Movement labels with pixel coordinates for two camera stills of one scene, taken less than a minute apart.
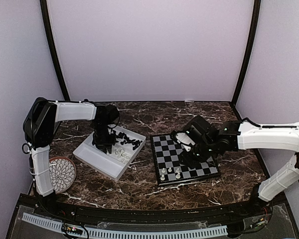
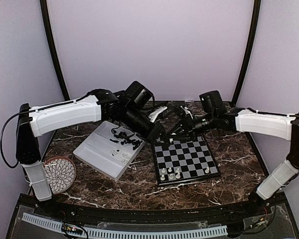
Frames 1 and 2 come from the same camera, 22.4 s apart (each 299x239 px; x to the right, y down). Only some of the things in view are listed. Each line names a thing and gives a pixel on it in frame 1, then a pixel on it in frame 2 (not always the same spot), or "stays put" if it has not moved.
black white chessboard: (167, 153) stays put
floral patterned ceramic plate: (63, 173) stays put
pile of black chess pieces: (135, 143) stays put
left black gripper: (100, 146) to (156, 130)
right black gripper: (189, 162) to (188, 127)
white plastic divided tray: (127, 145) stays put
